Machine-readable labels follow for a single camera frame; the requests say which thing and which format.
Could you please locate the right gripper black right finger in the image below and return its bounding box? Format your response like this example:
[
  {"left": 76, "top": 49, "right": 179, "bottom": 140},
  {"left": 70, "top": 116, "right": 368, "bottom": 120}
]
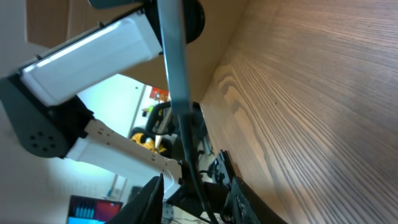
[{"left": 229, "top": 177, "right": 287, "bottom": 224}]

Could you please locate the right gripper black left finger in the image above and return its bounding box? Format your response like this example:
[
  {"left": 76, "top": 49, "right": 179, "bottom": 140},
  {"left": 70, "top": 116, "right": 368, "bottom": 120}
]
[{"left": 106, "top": 174, "right": 164, "bottom": 224}]

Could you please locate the black USB charging cable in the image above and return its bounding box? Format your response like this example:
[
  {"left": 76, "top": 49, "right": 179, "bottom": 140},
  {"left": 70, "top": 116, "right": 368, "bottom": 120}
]
[{"left": 177, "top": 112, "right": 220, "bottom": 224}]

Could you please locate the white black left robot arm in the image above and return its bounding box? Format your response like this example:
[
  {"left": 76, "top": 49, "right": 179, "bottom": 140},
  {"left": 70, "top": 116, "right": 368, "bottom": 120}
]
[{"left": 1, "top": 1, "right": 205, "bottom": 199}]

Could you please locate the dark monitor screen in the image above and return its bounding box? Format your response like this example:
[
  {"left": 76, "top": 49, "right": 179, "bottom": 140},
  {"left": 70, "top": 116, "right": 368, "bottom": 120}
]
[{"left": 67, "top": 195, "right": 123, "bottom": 224}]

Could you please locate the black office chair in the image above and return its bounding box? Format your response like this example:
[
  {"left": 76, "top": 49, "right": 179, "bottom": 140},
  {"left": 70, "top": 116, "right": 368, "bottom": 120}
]
[{"left": 129, "top": 101, "right": 207, "bottom": 161}]

